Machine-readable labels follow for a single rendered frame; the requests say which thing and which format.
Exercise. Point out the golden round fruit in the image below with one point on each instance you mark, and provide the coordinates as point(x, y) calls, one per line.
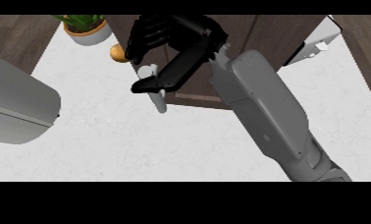
point(117, 53)

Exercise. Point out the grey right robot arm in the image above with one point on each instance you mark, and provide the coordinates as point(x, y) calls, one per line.
point(270, 110)

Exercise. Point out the white water bottle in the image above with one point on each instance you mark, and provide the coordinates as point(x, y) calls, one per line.
point(158, 103)

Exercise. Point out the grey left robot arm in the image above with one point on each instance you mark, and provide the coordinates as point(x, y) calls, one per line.
point(24, 103)

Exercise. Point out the pale grey cabinet door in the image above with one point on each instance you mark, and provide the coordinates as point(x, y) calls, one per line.
point(317, 39)

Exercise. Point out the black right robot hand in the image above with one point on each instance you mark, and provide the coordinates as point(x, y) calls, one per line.
point(194, 34)

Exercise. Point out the dark brown wooden cabinet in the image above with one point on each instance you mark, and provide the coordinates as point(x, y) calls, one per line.
point(273, 34)

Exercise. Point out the green plant in white pot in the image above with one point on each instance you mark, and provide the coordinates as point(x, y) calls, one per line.
point(89, 31)

